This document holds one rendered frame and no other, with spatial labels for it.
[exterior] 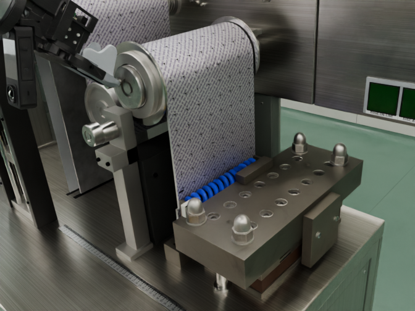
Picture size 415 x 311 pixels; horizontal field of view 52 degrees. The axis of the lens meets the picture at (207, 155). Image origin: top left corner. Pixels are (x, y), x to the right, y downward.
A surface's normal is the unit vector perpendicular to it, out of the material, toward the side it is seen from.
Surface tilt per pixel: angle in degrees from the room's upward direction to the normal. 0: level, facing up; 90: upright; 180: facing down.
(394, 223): 0
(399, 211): 0
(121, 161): 90
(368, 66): 90
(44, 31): 90
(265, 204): 0
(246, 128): 90
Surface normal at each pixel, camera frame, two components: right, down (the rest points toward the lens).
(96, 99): -0.68, 0.37
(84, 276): -0.07, -0.89
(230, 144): 0.73, 0.26
